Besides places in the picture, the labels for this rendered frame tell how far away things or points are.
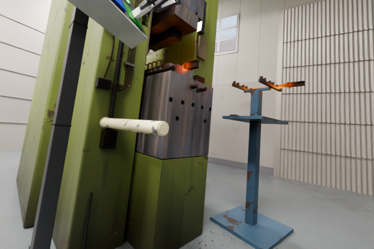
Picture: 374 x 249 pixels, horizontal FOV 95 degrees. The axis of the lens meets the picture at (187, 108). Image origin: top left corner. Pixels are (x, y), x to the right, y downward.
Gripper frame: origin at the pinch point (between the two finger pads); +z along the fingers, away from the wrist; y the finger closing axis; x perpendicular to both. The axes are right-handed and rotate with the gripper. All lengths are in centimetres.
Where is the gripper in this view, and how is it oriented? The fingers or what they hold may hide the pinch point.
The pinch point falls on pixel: (141, 10)
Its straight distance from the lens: 71.6
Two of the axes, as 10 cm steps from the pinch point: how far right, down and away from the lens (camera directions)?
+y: 3.1, 1.4, 9.4
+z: -8.6, 4.5, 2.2
